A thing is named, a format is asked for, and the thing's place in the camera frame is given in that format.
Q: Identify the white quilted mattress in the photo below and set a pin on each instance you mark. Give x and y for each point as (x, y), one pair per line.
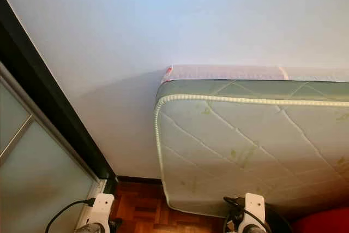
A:
(251, 145)

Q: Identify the frosted glass sliding door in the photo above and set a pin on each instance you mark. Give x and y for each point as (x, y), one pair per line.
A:
(43, 189)

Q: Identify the thick red fabric cushion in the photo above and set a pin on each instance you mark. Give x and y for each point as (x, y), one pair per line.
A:
(322, 221)

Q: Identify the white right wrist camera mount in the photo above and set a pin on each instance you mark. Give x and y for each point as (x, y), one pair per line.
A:
(254, 211)

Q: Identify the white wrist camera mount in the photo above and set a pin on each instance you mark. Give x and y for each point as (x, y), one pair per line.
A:
(254, 211)
(101, 208)

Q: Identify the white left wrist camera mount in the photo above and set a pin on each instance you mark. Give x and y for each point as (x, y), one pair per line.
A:
(101, 208)

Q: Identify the black door frame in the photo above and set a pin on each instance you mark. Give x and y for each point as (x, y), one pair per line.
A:
(43, 83)

